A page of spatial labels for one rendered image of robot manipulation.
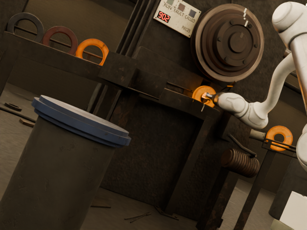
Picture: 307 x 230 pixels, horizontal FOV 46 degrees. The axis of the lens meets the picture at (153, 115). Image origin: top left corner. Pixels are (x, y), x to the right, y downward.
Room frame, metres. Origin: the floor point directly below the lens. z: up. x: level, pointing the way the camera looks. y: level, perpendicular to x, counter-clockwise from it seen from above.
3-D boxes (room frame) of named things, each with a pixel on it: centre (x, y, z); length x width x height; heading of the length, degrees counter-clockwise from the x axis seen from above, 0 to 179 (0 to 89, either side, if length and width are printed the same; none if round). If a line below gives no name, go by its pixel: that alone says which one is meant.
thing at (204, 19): (2.24, -0.25, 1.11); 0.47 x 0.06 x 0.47; 109
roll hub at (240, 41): (2.15, -0.28, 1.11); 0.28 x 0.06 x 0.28; 109
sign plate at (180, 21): (2.23, 0.11, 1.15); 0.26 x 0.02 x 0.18; 109
